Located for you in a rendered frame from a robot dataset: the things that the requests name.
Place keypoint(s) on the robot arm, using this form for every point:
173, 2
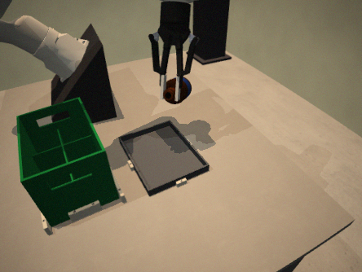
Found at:
60, 53

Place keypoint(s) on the dark green divided crate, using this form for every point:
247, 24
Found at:
38, 152

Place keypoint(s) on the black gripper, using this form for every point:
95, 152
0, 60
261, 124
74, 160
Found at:
174, 30

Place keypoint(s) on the brown bottle with blue label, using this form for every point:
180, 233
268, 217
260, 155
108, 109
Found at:
169, 94

